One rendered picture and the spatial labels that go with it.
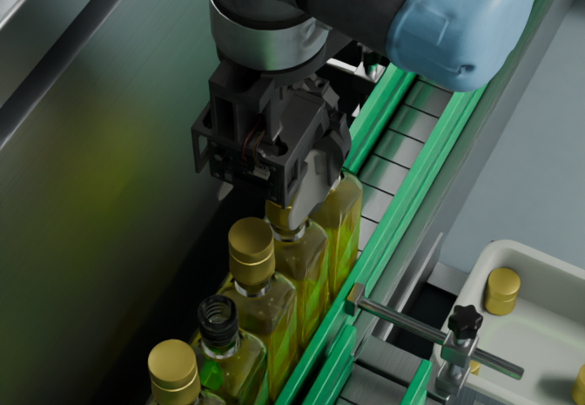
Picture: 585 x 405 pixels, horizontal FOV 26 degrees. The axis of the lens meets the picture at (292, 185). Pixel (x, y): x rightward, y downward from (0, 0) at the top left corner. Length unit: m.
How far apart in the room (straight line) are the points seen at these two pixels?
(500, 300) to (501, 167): 0.21
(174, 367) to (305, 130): 0.19
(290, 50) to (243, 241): 0.22
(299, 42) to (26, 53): 0.17
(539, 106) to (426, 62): 0.90
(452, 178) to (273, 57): 0.59
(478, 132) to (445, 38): 0.72
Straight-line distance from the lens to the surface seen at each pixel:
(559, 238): 1.46
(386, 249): 1.24
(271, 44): 0.77
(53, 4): 0.82
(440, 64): 0.67
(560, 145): 1.54
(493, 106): 1.40
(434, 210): 1.31
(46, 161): 0.88
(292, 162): 0.84
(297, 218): 0.92
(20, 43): 0.81
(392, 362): 1.21
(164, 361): 0.90
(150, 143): 1.02
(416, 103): 1.39
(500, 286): 1.34
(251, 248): 0.94
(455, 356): 1.13
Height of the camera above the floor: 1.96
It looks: 55 degrees down
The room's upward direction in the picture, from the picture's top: straight up
